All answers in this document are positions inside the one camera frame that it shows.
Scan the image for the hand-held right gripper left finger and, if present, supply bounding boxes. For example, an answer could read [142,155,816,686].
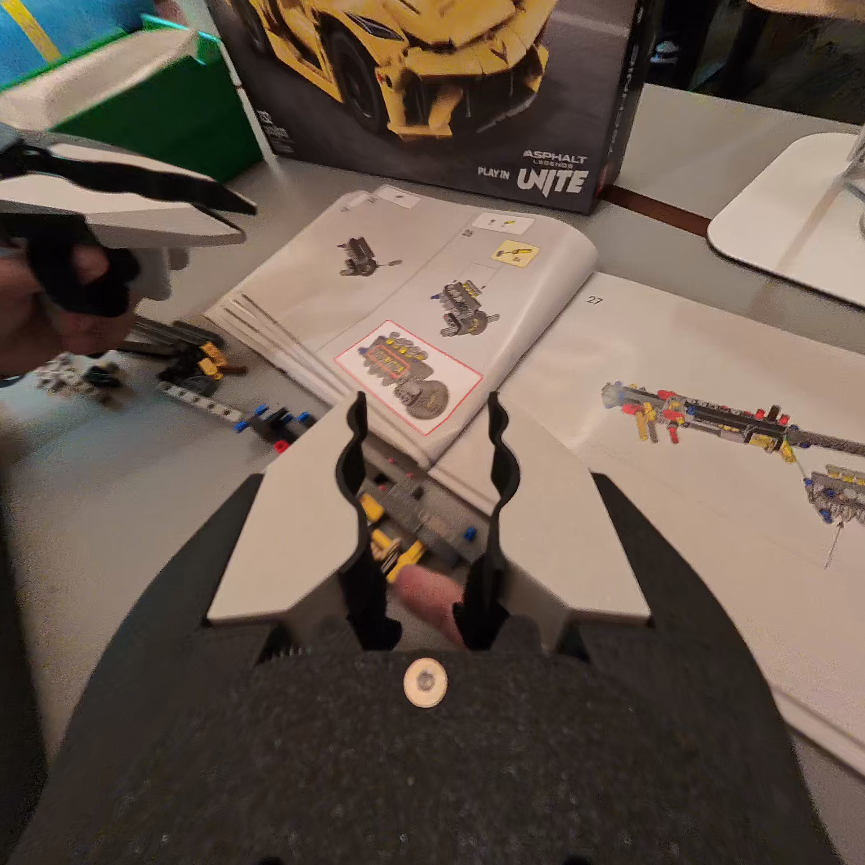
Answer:
[206,392,401,650]

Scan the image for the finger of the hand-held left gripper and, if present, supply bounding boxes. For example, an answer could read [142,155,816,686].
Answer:
[0,176,247,251]
[0,137,259,219]

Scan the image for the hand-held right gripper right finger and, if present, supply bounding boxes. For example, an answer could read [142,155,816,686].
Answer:
[453,392,653,650]

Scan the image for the lego instruction booklet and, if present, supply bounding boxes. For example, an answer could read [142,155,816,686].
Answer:
[205,186,865,774]

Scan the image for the pile of lego beams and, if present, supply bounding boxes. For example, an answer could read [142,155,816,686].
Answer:
[118,316,250,400]

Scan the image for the light grey long lego bar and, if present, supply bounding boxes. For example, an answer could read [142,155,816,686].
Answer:
[157,380,246,421]

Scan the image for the long lego chassis assembly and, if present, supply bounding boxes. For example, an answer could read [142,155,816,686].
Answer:
[233,404,491,585]

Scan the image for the yellow car lego set box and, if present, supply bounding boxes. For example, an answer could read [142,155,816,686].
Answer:
[206,0,650,215]

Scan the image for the person's left hand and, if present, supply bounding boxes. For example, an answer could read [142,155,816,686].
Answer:
[0,243,136,374]

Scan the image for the person's right hand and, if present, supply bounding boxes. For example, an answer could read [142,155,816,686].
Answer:
[392,563,469,650]

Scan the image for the green plastic bin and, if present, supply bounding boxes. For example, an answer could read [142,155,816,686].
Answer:
[0,17,266,185]

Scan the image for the white paper bag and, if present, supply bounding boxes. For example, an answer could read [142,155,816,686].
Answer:
[0,30,200,132]

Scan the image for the blue wrapped roll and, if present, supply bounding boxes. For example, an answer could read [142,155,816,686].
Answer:
[0,0,159,89]

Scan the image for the black perforated foam pad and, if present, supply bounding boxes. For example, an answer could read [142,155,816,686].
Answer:
[0,432,48,812]

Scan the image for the wooden document stand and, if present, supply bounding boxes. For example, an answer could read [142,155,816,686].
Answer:
[706,122,865,308]

